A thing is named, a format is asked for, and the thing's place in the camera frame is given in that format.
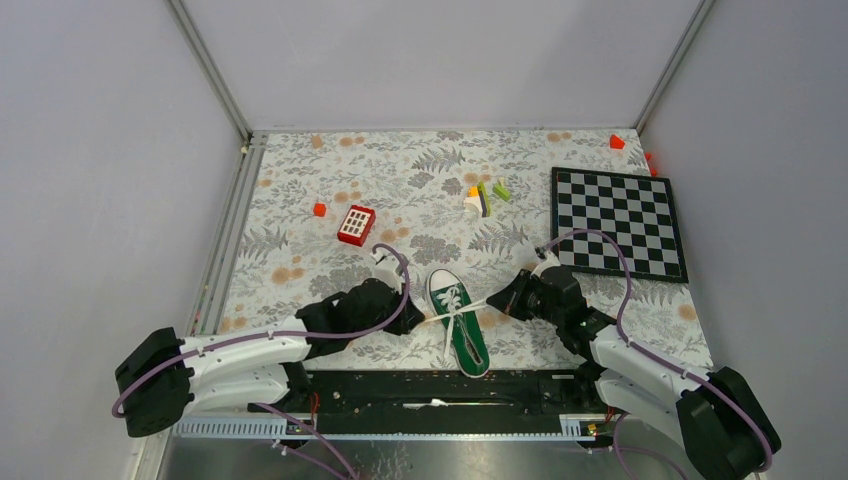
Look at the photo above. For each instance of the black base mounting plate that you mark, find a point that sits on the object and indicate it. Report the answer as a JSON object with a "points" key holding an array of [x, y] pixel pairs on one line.
{"points": [[443, 402]]}

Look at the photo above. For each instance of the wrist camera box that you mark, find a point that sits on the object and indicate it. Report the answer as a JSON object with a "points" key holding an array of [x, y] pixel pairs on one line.
{"points": [[388, 270], [548, 260]]}

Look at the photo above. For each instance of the black white checkerboard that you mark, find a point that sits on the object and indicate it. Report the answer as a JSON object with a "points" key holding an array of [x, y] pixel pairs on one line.
{"points": [[617, 223]]}

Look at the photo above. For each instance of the lime green block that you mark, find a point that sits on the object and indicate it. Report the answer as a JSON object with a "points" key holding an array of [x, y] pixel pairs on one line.
{"points": [[501, 191]]}

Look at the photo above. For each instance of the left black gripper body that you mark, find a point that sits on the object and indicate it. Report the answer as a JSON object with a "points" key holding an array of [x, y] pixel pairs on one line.
{"points": [[388, 312]]}

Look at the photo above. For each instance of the right aluminium corner post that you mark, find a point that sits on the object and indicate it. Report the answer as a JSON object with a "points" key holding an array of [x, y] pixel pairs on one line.
{"points": [[678, 55]]}

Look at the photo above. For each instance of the floral patterned table mat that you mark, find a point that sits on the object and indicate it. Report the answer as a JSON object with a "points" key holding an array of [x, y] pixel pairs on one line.
{"points": [[416, 183]]}

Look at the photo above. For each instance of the aluminium corner post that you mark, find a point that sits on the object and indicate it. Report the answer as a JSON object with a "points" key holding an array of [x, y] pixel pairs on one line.
{"points": [[208, 66], [678, 55]]}

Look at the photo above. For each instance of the left aluminium corner post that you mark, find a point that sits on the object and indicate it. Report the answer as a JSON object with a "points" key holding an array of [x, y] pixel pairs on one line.
{"points": [[208, 66]]}

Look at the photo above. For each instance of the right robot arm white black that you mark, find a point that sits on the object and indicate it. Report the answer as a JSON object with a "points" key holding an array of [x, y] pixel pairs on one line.
{"points": [[713, 416]]}

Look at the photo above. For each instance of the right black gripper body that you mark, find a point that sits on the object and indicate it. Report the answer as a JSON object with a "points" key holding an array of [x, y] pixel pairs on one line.
{"points": [[528, 301]]}

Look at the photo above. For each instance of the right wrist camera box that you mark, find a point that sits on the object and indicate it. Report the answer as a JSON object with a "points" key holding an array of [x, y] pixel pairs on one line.
{"points": [[548, 260]]}

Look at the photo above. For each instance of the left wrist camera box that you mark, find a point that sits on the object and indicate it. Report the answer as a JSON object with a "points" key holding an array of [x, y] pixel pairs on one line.
{"points": [[388, 270]]}

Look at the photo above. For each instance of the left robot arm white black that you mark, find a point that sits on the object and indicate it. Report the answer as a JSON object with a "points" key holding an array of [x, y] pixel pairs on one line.
{"points": [[225, 364]]}

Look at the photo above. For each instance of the red white brick block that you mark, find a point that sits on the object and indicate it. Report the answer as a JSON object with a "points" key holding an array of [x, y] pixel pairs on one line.
{"points": [[356, 225]]}

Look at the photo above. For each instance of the white shoelace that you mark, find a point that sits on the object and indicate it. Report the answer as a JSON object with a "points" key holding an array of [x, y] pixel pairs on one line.
{"points": [[457, 311]]}

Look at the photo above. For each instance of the red block far corner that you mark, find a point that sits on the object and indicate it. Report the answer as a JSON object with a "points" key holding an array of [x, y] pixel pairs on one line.
{"points": [[615, 142]]}

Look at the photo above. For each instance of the red block at wall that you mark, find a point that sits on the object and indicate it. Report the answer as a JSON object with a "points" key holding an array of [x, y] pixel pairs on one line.
{"points": [[652, 170]]}

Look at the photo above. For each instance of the aluminium frame rail front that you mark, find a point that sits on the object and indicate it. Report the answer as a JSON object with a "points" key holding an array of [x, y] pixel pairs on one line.
{"points": [[424, 404]]}

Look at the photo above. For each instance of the green white sneaker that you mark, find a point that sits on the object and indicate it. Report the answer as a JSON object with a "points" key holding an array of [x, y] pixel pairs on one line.
{"points": [[458, 321]]}

